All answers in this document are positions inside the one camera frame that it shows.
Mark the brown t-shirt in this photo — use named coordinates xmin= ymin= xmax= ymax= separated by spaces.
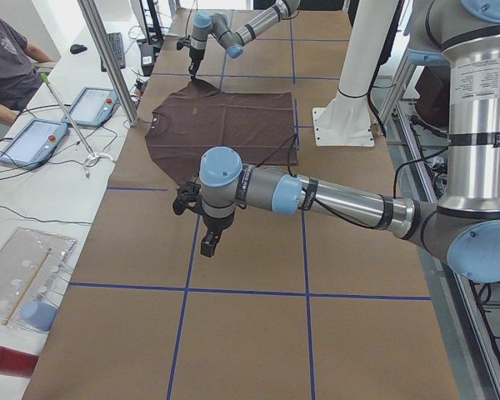
xmin=145 ymin=78 xmax=298 ymax=184

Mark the black box white label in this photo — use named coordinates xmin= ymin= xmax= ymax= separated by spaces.
xmin=139 ymin=43 xmax=155 ymax=77

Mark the black keyboard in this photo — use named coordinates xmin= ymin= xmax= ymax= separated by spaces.
xmin=107 ymin=32 xmax=126 ymax=69

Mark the far blue teach pendant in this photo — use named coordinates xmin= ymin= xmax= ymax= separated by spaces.
xmin=67 ymin=87 xmax=118 ymax=128

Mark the blue teach pendant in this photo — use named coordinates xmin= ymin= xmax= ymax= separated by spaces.
xmin=67 ymin=87 xmax=118 ymax=128
xmin=0 ymin=118 xmax=68 ymax=169

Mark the black computer mouse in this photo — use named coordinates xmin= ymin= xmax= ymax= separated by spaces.
xmin=69 ymin=43 xmax=88 ymax=55

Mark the silver rod green tip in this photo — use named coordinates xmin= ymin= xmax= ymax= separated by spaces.
xmin=41 ymin=72 xmax=116 ymax=178

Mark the near blue teach pendant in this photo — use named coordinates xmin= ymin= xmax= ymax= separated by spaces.
xmin=0 ymin=118 xmax=68 ymax=169

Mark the wooden stick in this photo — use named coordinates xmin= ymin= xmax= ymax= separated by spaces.
xmin=2 ymin=247 xmax=52 ymax=326

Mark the light blue cup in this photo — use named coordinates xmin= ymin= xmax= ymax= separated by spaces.
xmin=20 ymin=300 xmax=58 ymax=332

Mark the person in grey shirt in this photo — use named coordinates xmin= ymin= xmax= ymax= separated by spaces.
xmin=0 ymin=18 xmax=53 ymax=125

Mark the clear plastic bag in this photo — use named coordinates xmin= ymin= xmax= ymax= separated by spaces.
xmin=0 ymin=228 xmax=77 ymax=329

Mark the red cylinder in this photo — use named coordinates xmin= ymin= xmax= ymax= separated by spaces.
xmin=0 ymin=346 xmax=38 ymax=378

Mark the aluminium frame post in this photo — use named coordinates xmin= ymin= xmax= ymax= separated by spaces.
xmin=77 ymin=0 xmax=139 ymax=127

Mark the white camera pedestal column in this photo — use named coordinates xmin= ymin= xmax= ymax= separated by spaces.
xmin=312 ymin=0 xmax=403 ymax=148

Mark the aluminium side frame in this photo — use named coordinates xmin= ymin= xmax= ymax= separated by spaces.
xmin=380 ymin=55 xmax=500 ymax=399

